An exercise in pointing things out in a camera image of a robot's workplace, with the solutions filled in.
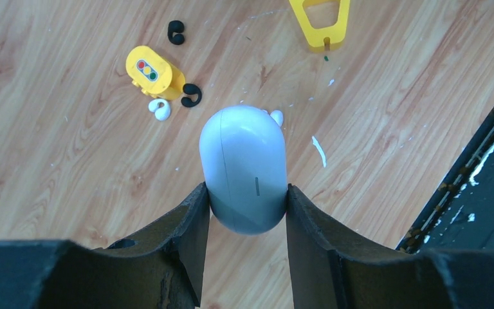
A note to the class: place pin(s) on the white earbud table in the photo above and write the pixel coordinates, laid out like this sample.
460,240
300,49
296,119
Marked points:
277,115

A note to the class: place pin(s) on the black earbud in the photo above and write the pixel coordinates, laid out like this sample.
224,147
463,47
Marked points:
193,95
175,32

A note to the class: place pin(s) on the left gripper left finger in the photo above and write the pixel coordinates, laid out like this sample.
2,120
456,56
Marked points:
159,266

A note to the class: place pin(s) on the yellow traffic light block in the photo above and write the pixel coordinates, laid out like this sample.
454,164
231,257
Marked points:
154,75

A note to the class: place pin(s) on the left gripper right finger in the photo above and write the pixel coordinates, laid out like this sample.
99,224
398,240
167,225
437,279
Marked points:
332,266

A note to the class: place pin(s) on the black earbud upper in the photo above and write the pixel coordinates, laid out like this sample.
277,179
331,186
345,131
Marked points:
175,32

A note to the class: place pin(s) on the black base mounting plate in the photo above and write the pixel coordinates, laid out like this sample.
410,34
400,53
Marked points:
460,213

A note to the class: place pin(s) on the black earbud lower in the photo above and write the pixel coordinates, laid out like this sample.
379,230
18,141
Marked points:
193,95

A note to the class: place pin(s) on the white earbud near yellow block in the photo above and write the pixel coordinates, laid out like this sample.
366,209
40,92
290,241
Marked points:
160,108

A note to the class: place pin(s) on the white earbud charging case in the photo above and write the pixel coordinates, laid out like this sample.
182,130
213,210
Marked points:
243,158

